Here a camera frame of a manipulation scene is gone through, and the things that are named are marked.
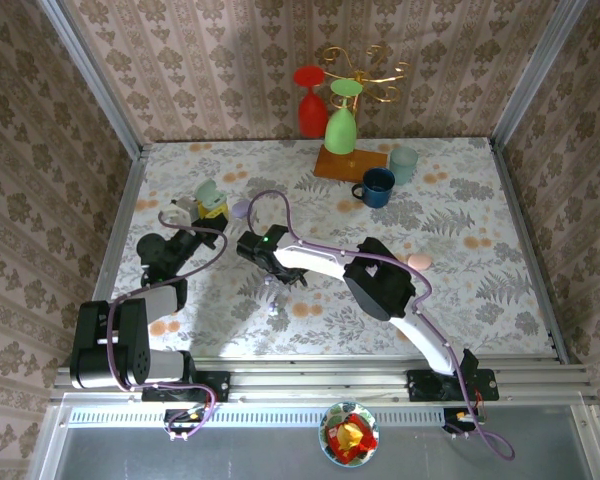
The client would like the gold rack with wooden base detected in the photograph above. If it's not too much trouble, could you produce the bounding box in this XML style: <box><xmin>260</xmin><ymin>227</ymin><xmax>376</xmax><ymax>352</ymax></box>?
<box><xmin>313</xmin><ymin>43</ymin><xmax>412</xmax><ymax>184</ymax></box>

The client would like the yellow candy wrapper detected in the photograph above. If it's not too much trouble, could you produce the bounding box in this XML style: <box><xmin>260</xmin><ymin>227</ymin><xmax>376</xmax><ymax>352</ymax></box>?
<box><xmin>337</xmin><ymin>422</ymin><xmax>366</xmax><ymax>446</ymax></box>

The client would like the red wine glass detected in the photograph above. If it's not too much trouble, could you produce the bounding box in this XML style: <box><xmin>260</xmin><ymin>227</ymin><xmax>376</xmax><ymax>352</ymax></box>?
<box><xmin>293</xmin><ymin>64</ymin><xmax>330</xmax><ymax>139</ymax></box>

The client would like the pale mint charging case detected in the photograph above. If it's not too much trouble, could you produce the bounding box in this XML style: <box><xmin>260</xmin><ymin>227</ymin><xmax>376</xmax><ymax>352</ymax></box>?
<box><xmin>193</xmin><ymin>178</ymin><xmax>230</xmax><ymax>210</ymax></box>

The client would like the aluminium side rail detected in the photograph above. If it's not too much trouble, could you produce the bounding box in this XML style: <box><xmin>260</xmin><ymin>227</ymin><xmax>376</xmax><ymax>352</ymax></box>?
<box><xmin>488</xmin><ymin>137</ymin><xmax>571</xmax><ymax>364</ymax></box>
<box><xmin>74</xmin><ymin>142</ymin><xmax>149</xmax><ymax>366</ymax></box>

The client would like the floral tablecloth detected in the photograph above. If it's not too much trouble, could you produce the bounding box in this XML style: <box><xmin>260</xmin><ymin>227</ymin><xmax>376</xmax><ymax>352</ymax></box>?
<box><xmin>97</xmin><ymin>137</ymin><xmax>556</xmax><ymax>359</ymax></box>

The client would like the dark blue mug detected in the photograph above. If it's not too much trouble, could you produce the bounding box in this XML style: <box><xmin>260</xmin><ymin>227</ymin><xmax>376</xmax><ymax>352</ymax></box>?
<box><xmin>350</xmin><ymin>166</ymin><xmax>397</xmax><ymax>210</ymax></box>

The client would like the patterned candy bowl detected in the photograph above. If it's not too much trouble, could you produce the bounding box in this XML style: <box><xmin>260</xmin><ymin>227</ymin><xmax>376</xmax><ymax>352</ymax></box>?
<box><xmin>319</xmin><ymin>401</ymin><xmax>380</xmax><ymax>469</ymax></box>

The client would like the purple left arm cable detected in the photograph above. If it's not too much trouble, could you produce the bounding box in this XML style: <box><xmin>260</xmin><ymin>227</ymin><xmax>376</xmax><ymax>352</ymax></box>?
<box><xmin>107</xmin><ymin>209</ymin><xmax>230</xmax><ymax>441</ymax></box>

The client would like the black connector box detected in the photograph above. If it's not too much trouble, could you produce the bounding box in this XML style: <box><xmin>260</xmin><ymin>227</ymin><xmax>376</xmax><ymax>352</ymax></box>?
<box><xmin>442</xmin><ymin>407</ymin><xmax>481</xmax><ymax>436</ymax></box>
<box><xmin>163</xmin><ymin>407</ymin><xmax>212</xmax><ymax>442</ymax></box>

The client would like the green wine glass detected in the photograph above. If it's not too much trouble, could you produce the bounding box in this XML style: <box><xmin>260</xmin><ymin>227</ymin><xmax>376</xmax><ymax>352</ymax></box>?
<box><xmin>323</xmin><ymin>78</ymin><xmax>364</xmax><ymax>155</ymax></box>

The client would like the aluminium front rail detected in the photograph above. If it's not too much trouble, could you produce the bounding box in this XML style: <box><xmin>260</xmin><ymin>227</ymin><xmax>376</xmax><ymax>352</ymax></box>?
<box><xmin>49</xmin><ymin>357</ymin><xmax>597</xmax><ymax>404</ymax></box>

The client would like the aluminium corner post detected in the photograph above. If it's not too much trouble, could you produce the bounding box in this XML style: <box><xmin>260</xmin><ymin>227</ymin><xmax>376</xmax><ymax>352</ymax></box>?
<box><xmin>37</xmin><ymin>0</ymin><xmax>144</xmax><ymax>159</ymax></box>
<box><xmin>489</xmin><ymin>0</ymin><xmax>589</xmax><ymax>146</ymax></box>

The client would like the grey metal panel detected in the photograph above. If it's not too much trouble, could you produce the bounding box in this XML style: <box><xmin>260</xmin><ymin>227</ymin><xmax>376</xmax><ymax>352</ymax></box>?
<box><xmin>27</xmin><ymin>394</ymin><xmax>600</xmax><ymax>480</ymax></box>

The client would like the red candy packet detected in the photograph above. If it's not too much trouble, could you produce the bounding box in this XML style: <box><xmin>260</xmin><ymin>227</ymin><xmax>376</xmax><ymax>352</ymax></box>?
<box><xmin>328</xmin><ymin>414</ymin><xmax>379</xmax><ymax>454</ymax></box>

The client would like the teal glass tumbler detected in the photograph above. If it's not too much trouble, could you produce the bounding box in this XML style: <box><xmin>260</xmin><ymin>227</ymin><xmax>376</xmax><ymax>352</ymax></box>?
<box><xmin>388</xmin><ymin>146</ymin><xmax>420</xmax><ymax>187</ymax></box>

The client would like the slotted metal strip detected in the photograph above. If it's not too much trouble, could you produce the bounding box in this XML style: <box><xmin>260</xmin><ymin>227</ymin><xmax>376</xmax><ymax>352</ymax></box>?
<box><xmin>67</xmin><ymin>407</ymin><xmax>481</xmax><ymax>427</ymax></box>

